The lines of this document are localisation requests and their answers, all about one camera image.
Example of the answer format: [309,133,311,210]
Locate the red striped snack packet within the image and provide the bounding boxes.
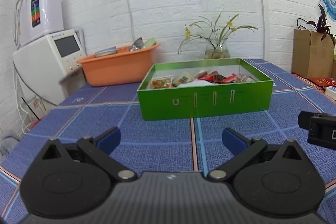
[198,71,238,84]

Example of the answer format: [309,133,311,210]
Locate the white plastic snack bag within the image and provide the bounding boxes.
[177,80,214,88]

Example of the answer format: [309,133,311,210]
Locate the red booklet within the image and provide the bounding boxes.
[309,77,336,88]

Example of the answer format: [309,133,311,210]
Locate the blue checked tablecloth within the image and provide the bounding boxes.
[1,59,335,223]

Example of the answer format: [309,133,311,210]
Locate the green cardboard snack box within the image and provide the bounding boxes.
[137,59,273,121]

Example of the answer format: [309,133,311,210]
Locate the brown paper bag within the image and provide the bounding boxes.
[291,30,334,79]

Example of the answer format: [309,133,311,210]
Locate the orange plastic basin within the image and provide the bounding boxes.
[77,42,161,86]

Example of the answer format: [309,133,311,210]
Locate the yellow orange snack packet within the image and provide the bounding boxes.
[150,76,173,89]

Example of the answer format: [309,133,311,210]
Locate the white water dispenser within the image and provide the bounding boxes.
[13,30,87,106]

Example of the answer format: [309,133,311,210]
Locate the stacked bowls with lid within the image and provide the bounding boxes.
[94,46,117,57]

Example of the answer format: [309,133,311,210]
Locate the glass vase with plant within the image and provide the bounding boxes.
[177,13,258,59]

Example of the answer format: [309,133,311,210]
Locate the stainless steel plate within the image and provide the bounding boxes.
[129,37,144,52]

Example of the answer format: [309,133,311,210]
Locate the pale green plate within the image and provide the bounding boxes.
[142,38,156,49]

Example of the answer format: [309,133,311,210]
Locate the white water purifier unit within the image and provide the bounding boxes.
[19,0,64,46]

